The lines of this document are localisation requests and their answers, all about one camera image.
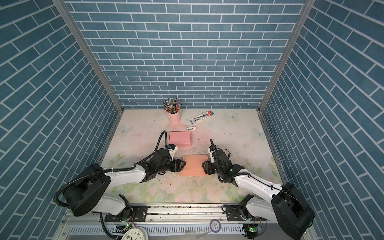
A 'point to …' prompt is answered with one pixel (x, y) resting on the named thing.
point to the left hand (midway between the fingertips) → (183, 163)
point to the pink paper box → (180, 138)
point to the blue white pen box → (199, 117)
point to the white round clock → (137, 233)
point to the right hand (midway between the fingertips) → (204, 162)
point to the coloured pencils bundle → (172, 108)
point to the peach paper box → (193, 166)
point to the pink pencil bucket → (175, 118)
